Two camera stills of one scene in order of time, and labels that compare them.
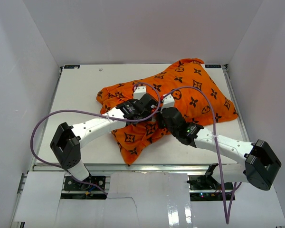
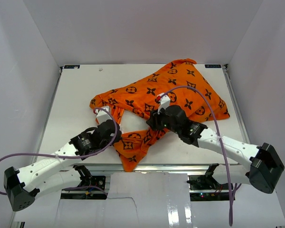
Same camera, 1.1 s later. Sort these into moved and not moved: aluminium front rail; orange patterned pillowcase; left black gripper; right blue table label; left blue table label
Moved: left black gripper; orange patterned pillowcase
Not moved: left blue table label; right blue table label; aluminium front rail
